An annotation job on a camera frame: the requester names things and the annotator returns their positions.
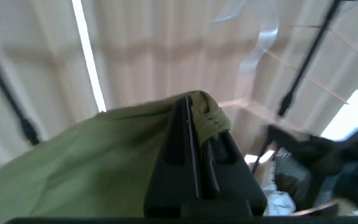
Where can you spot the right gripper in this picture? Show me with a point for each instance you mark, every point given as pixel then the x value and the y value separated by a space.
pixel 353 174

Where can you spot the green printed t-shirt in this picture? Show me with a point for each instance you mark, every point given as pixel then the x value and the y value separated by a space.
pixel 89 161

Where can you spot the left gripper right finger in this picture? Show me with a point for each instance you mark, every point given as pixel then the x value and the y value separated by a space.
pixel 232 177

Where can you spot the white laundry basket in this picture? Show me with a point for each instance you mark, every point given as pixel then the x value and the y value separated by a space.
pixel 294 183

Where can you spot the black clothes rack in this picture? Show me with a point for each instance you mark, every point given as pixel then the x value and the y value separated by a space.
pixel 286 101

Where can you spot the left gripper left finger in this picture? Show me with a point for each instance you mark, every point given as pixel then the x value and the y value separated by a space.
pixel 172 174

